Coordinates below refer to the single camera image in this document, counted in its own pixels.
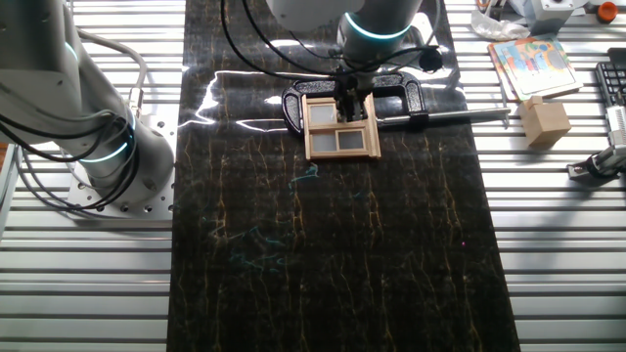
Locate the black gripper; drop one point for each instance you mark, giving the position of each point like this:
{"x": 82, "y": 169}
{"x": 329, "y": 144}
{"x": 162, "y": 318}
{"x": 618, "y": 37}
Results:
{"x": 352, "y": 88}

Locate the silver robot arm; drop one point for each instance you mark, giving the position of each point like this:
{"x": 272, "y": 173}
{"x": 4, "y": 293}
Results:
{"x": 49, "y": 73}

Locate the black metal C-clamp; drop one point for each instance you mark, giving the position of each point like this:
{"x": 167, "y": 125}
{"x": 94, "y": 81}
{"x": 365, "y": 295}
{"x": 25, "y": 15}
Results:
{"x": 408, "y": 90}

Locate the black marble pattern mat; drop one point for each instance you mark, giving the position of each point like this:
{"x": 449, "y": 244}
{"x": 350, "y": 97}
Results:
{"x": 342, "y": 244}

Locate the crumpled clear plastic bag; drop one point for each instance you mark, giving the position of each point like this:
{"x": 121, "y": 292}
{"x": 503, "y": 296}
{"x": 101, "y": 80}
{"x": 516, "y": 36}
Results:
{"x": 499, "y": 28}

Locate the colourful picture cards stack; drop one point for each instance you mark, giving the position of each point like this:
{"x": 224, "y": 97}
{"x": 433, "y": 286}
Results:
{"x": 535, "y": 68}

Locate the plain wooden block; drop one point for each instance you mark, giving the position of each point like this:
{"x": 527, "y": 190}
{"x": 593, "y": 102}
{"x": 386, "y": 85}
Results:
{"x": 545, "y": 124}

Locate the grey metal box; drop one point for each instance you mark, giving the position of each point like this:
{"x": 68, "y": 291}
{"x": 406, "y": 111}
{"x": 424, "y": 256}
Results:
{"x": 552, "y": 14}

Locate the silver metal actuator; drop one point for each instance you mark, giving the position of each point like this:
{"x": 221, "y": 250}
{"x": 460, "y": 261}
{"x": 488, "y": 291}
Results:
{"x": 604, "y": 161}

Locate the black keyboard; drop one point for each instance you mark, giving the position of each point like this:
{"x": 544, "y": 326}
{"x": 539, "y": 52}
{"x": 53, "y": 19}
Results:
{"x": 611, "y": 83}

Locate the orange round cap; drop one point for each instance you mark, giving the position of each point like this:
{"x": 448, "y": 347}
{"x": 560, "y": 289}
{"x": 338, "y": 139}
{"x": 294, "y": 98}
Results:
{"x": 607, "y": 11}

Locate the miniature wooden window frame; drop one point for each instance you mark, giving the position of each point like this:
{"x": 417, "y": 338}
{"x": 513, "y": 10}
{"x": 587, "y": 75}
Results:
{"x": 342, "y": 128}

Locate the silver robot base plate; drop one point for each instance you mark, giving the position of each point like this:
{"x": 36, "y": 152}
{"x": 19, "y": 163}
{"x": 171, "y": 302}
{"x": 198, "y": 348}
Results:
{"x": 156, "y": 205}

